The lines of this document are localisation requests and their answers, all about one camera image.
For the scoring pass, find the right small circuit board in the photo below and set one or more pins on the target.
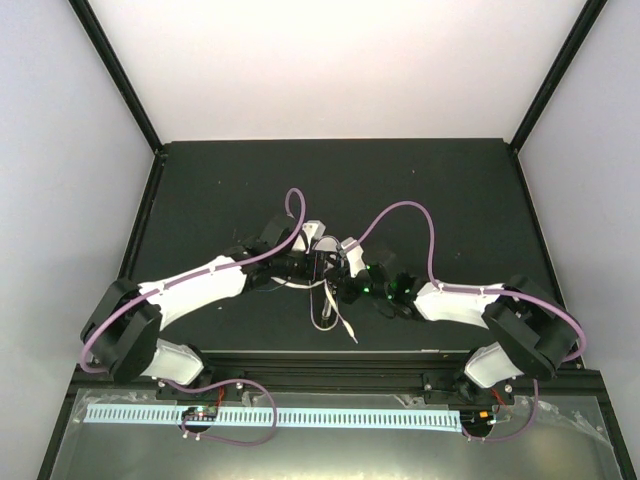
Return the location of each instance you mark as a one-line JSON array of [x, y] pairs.
[[476, 418]]

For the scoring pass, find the black sneaker white sole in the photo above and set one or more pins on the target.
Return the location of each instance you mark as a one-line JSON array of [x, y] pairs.
[[322, 317]]

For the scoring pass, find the black frame post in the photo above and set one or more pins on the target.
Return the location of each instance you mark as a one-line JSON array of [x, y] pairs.
[[97, 36], [573, 42]]

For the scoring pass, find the black aluminium mounting rail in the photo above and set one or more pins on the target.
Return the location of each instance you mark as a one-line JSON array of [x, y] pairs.
[[431, 375]]

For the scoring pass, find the left small circuit board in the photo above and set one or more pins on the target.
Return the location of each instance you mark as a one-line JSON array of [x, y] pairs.
[[200, 413]]

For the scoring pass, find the left black frame post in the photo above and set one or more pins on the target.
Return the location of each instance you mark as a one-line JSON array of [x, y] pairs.
[[97, 36]]

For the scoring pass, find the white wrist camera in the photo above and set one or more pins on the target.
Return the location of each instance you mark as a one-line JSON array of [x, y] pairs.
[[353, 253], [310, 232]]

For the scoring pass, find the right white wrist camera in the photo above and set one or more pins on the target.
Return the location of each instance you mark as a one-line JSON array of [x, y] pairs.
[[353, 253]]

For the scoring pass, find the white shoelace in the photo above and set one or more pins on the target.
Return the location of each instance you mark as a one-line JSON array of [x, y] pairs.
[[330, 298]]

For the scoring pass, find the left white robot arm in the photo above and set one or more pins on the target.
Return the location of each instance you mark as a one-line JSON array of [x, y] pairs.
[[122, 336]]

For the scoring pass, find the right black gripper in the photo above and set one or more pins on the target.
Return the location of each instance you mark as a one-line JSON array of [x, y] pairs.
[[348, 295]]

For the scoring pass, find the white slotted cable duct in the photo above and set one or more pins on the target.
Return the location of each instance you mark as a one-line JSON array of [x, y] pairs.
[[282, 417]]

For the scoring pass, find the small circuit board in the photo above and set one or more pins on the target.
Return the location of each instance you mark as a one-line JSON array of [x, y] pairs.
[[476, 418], [200, 413]]

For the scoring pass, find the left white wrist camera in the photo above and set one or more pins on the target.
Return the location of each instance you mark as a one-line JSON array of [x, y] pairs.
[[310, 232]]

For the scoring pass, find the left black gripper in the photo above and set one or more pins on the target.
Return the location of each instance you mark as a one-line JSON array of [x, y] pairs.
[[315, 269]]

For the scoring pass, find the right black frame post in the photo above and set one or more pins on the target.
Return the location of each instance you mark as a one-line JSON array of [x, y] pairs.
[[573, 42]]

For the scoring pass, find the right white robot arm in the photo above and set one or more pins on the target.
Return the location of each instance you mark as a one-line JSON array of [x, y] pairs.
[[532, 334]]

